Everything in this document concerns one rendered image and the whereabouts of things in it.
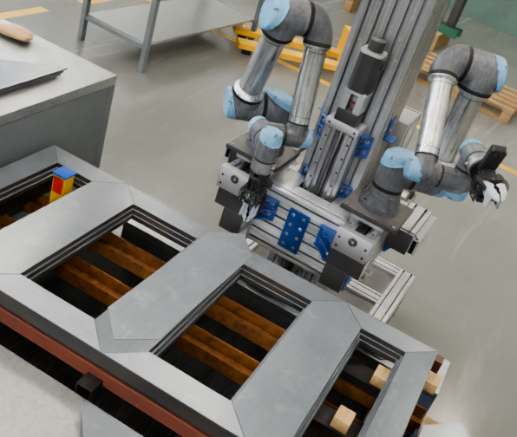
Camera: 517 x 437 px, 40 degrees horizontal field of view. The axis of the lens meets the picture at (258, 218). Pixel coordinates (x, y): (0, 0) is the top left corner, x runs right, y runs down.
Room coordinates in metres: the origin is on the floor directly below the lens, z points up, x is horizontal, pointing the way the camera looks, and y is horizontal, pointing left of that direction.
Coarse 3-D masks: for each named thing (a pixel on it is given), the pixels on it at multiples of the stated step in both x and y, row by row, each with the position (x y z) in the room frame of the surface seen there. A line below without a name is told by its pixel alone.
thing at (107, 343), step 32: (0, 192) 1.91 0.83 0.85; (160, 224) 2.05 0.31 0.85; (64, 256) 1.73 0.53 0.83; (224, 288) 1.84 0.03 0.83; (32, 320) 1.43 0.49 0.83; (96, 320) 1.47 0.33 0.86; (192, 320) 1.64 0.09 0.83; (96, 352) 1.36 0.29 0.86; (160, 352) 1.47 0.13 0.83; (352, 352) 1.74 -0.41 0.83; (384, 352) 1.80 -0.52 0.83; (128, 384) 1.33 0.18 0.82; (384, 384) 1.65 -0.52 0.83; (192, 416) 1.28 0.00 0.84
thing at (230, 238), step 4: (212, 232) 2.07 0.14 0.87; (216, 232) 2.08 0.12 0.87; (220, 232) 2.09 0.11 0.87; (224, 232) 2.10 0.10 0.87; (228, 232) 2.11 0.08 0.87; (220, 236) 2.07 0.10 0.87; (224, 236) 2.08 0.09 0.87; (228, 236) 2.09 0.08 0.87; (232, 236) 2.10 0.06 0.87; (236, 236) 2.10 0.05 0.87; (228, 240) 2.06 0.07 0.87; (232, 240) 2.07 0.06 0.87; (236, 240) 2.08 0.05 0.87; (240, 240) 2.09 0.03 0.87; (244, 240) 2.09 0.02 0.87; (232, 244) 2.05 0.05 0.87; (236, 244) 2.06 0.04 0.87; (240, 244) 2.06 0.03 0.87; (244, 244) 2.07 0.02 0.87; (240, 248) 2.04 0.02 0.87; (244, 248) 2.05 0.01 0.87; (248, 248) 2.05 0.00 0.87; (248, 252) 2.03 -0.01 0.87
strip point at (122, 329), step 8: (112, 312) 1.52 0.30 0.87; (112, 320) 1.49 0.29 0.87; (120, 320) 1.50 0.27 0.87; (128, 320) 1.51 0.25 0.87; (112, 328) 1.46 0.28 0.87; (120, 328) 1.47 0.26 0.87; (128, 328) 1.48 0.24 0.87; (136, 328) 1.49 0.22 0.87; (120, 336) 1.44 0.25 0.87; (128, 336) 1.45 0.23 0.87; (136, 336) 1.46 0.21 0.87; (144, 336) 1.47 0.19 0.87; (152, 336) 1.48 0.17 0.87
